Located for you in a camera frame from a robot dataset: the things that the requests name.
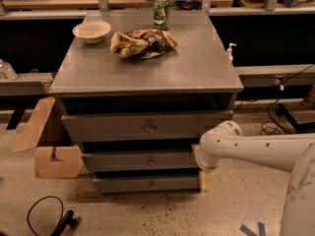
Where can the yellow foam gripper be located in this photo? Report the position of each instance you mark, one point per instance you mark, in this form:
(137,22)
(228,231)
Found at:
(204,162)

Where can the grey drawer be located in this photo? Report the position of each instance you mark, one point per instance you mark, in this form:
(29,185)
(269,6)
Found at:
(142,125)
(130,160)
(147,184)

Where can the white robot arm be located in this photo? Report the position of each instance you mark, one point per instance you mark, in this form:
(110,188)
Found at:
(294,154)

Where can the grey bottom drawer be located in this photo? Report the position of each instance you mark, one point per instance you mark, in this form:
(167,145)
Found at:
(147,184)

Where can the grey three-drawer cabinet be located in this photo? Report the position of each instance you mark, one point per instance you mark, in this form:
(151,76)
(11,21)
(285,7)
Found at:
(194,76)

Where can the grey top drawer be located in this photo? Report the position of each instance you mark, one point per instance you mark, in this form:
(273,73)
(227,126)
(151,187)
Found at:
(142,125)

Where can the white pump bottle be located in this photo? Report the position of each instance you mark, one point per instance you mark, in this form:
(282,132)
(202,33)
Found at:
(230,51)

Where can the notched wooden block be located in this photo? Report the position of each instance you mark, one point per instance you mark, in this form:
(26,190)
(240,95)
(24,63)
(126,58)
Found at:
(57,162)

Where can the orange bottle right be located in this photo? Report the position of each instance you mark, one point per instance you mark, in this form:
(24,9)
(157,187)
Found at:
(309,99)

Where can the crumpled yellow chip bag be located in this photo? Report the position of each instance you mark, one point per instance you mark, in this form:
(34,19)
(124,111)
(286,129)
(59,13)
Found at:
(142,43)

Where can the green soda can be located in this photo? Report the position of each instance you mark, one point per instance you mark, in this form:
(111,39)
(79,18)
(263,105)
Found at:
(161,9)

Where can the upright wooden board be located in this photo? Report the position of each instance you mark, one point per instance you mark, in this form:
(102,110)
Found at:
(32,131)

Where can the white ceramic bowl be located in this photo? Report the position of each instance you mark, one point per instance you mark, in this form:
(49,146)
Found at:
(92,32)

